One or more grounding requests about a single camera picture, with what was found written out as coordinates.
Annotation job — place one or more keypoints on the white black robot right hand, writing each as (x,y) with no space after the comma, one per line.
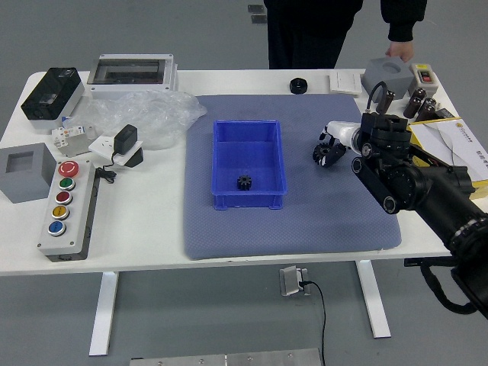
(341,131)

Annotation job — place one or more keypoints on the person's left hand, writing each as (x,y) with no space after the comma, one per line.
(400,51)

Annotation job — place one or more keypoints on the blue plastic box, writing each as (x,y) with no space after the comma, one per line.
(248,152)

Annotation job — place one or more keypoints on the small black gear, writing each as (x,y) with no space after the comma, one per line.
(244,183)

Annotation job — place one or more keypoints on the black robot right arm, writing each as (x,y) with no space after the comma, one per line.
(404,179)

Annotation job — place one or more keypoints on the person's left forearm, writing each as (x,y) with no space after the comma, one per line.
(404,23)

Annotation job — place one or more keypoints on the black round nut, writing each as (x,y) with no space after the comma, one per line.
(298,85)

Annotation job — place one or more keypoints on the yellow white cardboard box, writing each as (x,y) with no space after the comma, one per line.
(442,129)

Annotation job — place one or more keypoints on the clear-lid distribution box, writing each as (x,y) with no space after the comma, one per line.
(129,74)

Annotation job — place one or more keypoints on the five-button control box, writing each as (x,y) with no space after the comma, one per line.
(65,213)

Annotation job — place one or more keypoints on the grey block with round recess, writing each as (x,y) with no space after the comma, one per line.
(385,76)

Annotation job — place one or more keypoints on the small black flat component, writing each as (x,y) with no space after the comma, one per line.
(445,113)

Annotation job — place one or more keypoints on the person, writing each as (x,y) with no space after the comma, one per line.
(312,34)

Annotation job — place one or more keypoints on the small metal floor plate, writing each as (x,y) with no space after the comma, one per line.
(256,8)
(257,19)

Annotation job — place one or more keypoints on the grey-blue mat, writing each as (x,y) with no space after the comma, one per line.
(236,236)

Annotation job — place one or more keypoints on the black table control panel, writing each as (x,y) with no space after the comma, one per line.
(427,262)

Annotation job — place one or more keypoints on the metal floor socket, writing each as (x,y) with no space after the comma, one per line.
(291,280)

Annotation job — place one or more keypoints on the white table leg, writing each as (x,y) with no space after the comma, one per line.
(373,301)
(103,312)

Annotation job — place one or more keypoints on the clear plastic bag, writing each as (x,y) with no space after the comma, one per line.
(152,114)

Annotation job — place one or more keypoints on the black power adapter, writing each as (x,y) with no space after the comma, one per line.
(125,139)

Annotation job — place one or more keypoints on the large metal plate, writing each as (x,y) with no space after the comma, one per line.
(228,358)

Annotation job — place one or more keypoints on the white circuit breaker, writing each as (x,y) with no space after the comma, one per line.
(74,139)

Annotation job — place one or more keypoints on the grey cube with square recess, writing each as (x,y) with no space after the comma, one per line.
(26,179)

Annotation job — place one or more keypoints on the grey two-button switch box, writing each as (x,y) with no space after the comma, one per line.
(424,78)

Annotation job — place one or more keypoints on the white wall switch panel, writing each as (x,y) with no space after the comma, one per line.
(345,83)

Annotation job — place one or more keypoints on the white wall socket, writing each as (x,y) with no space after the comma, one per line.
(101,145)

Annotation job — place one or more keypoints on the black-lid enclosure box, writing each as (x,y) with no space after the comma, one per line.
(49,99)

